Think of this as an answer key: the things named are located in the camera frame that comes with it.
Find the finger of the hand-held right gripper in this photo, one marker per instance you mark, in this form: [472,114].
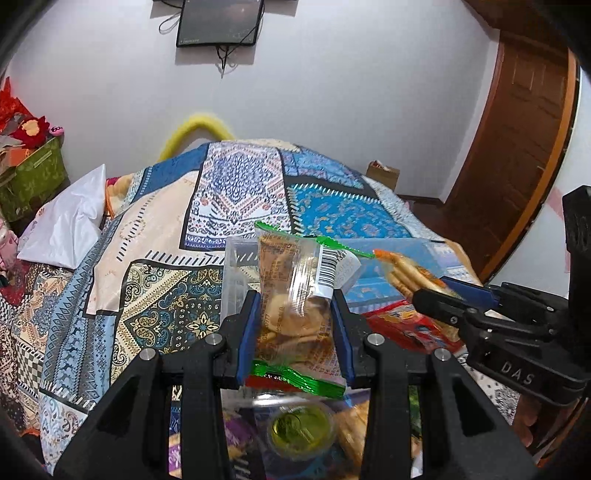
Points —
[438,304]
[468,290]

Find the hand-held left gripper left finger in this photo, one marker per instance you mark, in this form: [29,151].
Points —
[248,337]

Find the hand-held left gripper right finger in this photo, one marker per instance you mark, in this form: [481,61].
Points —
[344,344]

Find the orange cracker packet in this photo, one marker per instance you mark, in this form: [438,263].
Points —
[401,274]

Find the green-edged biscuit packet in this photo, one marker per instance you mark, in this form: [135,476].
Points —
[295,314]

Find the clear plastic container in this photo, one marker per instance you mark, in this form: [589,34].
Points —
[236,277]

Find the person's right hand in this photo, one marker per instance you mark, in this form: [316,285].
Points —
[526,422]

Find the red snack packet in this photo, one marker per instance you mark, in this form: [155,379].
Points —
[406,330]

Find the orange biscuit packet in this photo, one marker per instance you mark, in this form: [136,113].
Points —
[353,429]

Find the green jelly cup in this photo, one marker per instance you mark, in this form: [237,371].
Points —
[300,429]

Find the purple snack packet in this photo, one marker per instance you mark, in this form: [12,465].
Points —
[240,438]

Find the patchwork printed blanket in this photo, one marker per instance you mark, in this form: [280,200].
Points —
[161,258]

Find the cardboard box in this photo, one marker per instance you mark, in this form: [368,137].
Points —
[383,173]

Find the brown wooden door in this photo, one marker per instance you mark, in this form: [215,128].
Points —
[517,152]

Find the white pillow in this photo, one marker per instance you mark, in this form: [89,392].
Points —
[64,221]

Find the pink printed cloth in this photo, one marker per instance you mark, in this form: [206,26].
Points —
[7,249]

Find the green storage box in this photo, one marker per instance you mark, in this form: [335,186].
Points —
[32,180]

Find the red plush toy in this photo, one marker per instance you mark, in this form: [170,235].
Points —
[27,124]

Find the black wall screen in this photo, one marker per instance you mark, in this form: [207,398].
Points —
[219,21]

